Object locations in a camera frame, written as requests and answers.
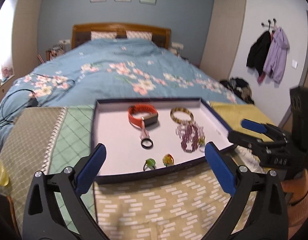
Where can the green yellow bead pendant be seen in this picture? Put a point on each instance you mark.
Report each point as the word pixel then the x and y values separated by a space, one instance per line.
pixel 168 160

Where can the person's right hand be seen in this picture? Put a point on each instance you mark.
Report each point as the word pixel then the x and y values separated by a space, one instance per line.
pixel 297 187

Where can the orange smartwatch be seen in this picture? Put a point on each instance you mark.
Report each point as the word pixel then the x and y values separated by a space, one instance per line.
pixel 142 115

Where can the pink flower charm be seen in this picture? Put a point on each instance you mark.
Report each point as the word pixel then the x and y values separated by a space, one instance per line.
pixel 144 133

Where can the wooden headboard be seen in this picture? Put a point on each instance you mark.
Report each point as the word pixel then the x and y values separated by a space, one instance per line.
pixel 81 33

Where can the lilac jacket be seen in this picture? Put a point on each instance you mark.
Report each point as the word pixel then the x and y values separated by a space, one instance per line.
pixel 275 62

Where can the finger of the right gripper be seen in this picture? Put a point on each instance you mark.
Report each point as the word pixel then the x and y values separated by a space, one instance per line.
pixel 256 145
pixel 269 130

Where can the yellow cloth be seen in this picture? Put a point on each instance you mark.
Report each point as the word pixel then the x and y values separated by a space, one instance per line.
pixel 233 114

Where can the white light switch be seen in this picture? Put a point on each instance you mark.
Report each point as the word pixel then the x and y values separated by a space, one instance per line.
pixel 294 64

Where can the navy shallow box tray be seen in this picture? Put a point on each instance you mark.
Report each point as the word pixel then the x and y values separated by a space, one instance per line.
pixel 127 161

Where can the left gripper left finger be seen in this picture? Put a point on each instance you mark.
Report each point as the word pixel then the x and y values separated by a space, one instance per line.
pixel 42 217

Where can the pile of dark clothes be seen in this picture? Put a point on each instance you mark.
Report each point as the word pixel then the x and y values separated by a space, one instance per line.
pixel 240 88

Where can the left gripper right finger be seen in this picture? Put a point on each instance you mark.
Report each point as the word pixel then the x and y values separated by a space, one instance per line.
pixel 268 218

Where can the green grid cloth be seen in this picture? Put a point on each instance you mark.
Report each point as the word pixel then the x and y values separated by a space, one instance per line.
pixel 70 138

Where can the floral pillow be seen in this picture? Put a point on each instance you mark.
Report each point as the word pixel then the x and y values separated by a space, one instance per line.
pixel 144 35
pixel 103 35

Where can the beige patterned cloth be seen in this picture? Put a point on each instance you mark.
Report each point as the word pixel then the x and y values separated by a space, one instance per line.
pixel 28 149

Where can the black jacket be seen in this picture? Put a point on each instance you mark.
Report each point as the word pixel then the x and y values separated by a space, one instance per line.
pixel 258 52

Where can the olive dash patterned cloth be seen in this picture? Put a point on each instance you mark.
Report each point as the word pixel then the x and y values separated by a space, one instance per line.
pixel 181 205

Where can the left floral pillow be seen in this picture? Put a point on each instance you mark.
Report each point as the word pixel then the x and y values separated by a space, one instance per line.
pixel 103 35

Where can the amber bangle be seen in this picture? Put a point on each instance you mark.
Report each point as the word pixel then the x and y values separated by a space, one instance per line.
pixel 181 115

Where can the yellow jelly cup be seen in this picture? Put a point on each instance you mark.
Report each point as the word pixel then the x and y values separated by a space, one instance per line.
pixel 4 179

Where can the blue floral duvet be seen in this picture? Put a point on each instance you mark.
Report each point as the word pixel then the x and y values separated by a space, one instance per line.
pixel 109 69

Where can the black wall coat hook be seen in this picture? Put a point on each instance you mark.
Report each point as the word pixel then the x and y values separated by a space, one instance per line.
pixel 271 25

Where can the right floral pillow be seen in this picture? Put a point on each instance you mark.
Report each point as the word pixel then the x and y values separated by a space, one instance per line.
pixel 144 35

